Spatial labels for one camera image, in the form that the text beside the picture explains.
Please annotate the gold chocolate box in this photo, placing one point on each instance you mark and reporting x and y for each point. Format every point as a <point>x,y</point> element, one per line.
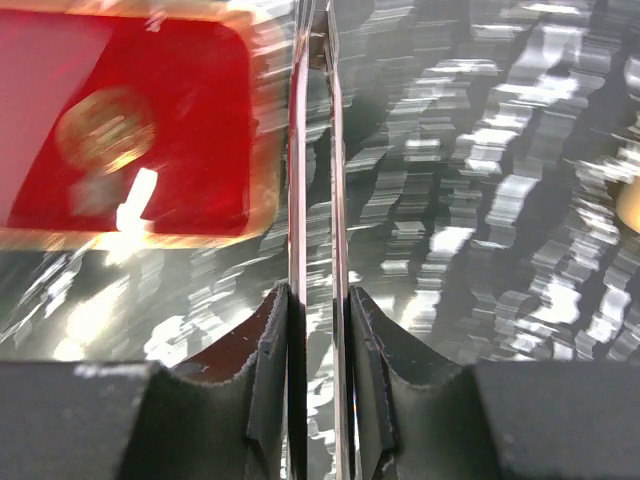
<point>627,206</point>

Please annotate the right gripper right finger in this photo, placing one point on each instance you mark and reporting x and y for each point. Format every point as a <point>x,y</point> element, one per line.
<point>422,416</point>

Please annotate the dark square chocolate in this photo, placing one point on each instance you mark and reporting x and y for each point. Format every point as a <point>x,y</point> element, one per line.
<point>95,195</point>

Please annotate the dark striped chocolate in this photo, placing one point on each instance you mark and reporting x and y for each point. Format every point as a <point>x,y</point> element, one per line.
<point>318,41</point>

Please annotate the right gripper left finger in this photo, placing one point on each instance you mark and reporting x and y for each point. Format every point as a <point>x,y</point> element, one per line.
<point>216,415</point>

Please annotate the red rectangular tray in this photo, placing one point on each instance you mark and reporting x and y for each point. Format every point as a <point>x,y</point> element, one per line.
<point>181,101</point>

